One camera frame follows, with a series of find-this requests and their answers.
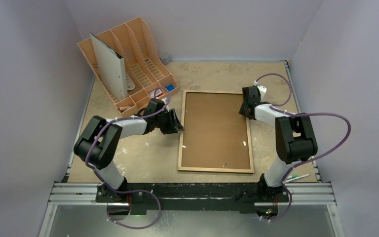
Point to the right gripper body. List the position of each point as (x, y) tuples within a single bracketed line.
[(246, 109)]

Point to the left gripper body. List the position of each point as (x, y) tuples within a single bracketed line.
[(164, 122)]

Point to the brown backing board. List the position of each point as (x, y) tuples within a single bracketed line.
[(215, 130)]

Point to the wooden picture frame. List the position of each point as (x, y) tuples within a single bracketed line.
[(250, 150)]

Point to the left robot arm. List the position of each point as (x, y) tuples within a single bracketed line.
[(98, 143)]

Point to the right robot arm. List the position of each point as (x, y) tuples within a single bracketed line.
[(295, 141)]

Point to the red white small box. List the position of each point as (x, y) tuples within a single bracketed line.
[(157, 93)]

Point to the blue small box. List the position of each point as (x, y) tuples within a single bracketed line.
[(171, 88)]

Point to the orange file organizer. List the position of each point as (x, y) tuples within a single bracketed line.
[(133, 40)]

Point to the white binder folder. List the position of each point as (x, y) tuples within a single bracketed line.
[(111, 68)]

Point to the white green pen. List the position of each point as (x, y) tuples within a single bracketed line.
[(292, 177)]

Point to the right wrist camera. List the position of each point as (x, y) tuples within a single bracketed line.
[(262, 90)]

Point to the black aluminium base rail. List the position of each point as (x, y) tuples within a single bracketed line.
[(241, 197)]

